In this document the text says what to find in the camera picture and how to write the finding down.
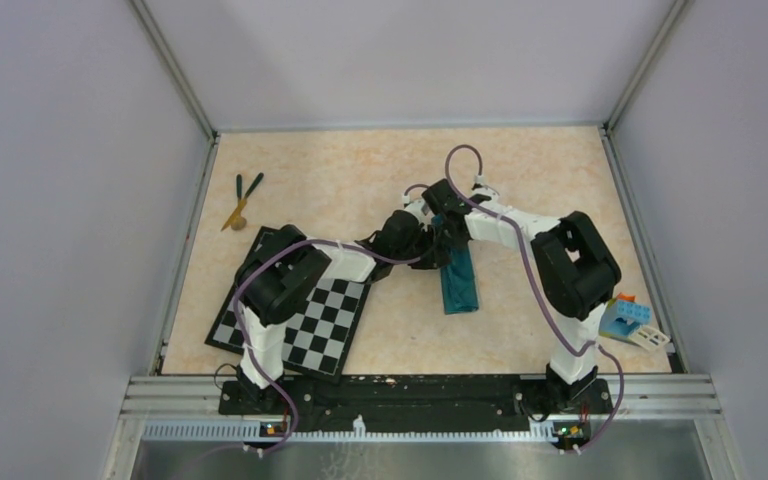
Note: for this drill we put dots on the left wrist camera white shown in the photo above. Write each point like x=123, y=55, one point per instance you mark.
x=416, y=207

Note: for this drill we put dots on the green handled gold spoon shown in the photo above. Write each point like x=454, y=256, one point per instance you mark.
x=254, y=184

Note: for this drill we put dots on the aluminium front rail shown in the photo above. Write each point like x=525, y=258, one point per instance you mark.
x=186, y=408

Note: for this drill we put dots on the teal cloth napkin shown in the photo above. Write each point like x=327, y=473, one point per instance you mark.
x=458, y=283

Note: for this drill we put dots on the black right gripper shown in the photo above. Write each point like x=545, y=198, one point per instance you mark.
x=445, y=240

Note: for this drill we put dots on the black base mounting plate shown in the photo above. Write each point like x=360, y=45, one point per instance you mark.
x=506, y=392

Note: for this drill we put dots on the blue toy brick structure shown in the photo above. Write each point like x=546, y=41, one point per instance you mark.
x=623, y=318

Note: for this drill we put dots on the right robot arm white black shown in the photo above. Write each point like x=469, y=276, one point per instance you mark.
x=571, y=271

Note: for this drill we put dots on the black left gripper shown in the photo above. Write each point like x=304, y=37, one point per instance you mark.
x=425, y=235

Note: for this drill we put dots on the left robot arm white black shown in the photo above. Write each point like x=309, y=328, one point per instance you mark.
x=271, y=285

